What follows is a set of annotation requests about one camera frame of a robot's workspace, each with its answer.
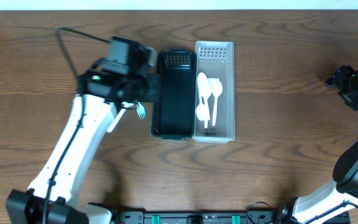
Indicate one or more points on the white spoon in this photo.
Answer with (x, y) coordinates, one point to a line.
(205, 92)
(216, 90)

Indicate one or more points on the mint green fork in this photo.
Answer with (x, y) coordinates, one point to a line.
(141, 110)

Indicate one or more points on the white spoon crossed top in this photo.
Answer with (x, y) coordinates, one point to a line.
(201, 80)

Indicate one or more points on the white spoon crossed under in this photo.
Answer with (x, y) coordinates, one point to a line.
(200, 113)

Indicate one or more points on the clear plastic basket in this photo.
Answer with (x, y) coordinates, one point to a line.
(216, 60)

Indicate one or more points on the white fork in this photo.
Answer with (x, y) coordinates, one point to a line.
(119, 115)

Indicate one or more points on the black plastic basket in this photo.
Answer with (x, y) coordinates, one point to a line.
(174, 114)

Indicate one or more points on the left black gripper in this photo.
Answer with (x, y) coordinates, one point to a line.
(151, 88)

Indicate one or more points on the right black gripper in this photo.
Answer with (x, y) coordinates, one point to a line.
(340, 79)

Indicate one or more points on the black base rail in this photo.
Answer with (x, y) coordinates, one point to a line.
(197, 217)

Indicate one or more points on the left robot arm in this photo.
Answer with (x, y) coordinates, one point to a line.
(111, 86)

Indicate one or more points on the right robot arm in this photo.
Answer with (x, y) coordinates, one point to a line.
(340, 194)

